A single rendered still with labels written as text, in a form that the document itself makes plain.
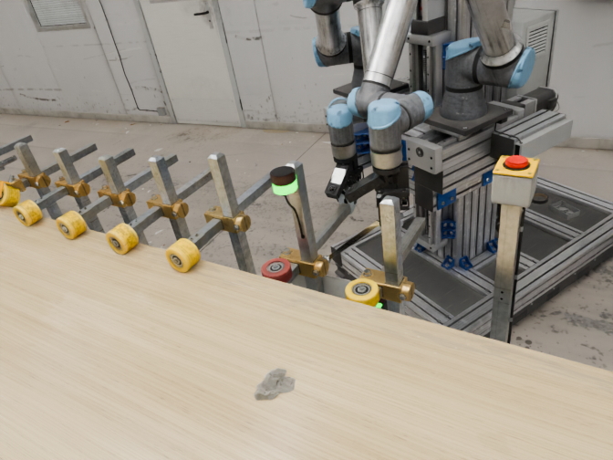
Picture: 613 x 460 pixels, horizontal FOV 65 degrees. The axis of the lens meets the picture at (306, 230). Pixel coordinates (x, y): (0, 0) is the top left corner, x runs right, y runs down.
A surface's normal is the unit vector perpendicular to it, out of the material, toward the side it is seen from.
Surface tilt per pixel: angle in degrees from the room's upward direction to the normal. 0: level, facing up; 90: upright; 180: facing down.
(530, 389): 0
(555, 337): 0
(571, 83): 90
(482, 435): 0
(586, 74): 90
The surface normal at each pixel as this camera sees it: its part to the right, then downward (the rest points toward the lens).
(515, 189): -0.50, 0.54
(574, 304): -0.14, -0.83
